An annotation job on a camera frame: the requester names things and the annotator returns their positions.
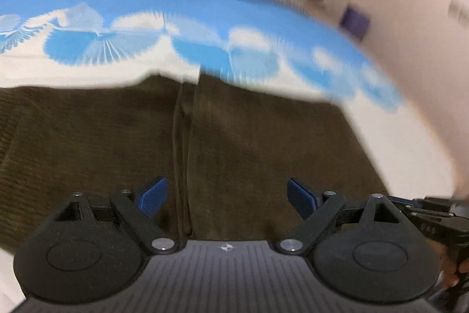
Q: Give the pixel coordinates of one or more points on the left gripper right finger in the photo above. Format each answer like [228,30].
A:
[319,214]

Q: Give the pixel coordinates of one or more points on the dark brown corduroy pants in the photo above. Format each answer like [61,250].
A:
[226,152]

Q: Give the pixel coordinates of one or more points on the person's right hand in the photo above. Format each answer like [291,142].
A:
[449,268]

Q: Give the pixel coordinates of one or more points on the blue white patterned bedsheet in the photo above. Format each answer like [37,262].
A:
[83,258]

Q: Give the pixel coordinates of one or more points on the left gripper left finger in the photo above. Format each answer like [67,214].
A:
[137,210]

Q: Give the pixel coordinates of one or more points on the purple box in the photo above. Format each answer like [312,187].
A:
[355,22]

